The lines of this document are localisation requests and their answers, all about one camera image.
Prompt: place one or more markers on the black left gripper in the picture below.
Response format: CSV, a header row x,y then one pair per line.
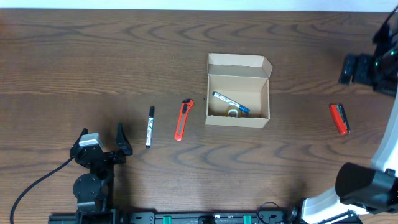
x,y
104,155

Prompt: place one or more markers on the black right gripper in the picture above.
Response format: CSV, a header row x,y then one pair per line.
x,y
363,70

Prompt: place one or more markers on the black whiteboard marker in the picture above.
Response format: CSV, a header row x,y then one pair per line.
x,y
150,125

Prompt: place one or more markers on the red black stapler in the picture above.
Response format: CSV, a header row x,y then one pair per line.
x,y
339,117

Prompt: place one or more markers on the blue whiteboard marker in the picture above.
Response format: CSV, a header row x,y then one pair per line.
x,y
230,102

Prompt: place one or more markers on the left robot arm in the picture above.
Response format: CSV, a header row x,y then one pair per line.
x,y
94,190

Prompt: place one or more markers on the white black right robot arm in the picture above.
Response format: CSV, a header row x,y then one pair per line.
x,y
362,190

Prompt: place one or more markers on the orange utility knife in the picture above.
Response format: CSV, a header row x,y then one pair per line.
x,y
186,105

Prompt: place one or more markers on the open cardboard box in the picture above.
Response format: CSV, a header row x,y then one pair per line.
x,y
243,78

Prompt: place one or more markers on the brown packing tape roll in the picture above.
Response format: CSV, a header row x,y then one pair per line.
x,y
233,112

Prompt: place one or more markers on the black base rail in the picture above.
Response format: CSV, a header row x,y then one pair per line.
x,y
205,217

